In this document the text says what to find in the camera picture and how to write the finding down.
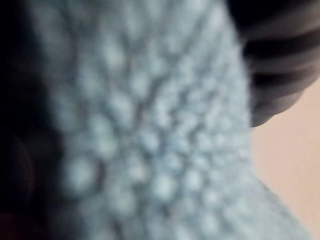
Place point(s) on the light blue fluffy cushion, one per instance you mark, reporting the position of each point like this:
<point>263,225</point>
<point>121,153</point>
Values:
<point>155,130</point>

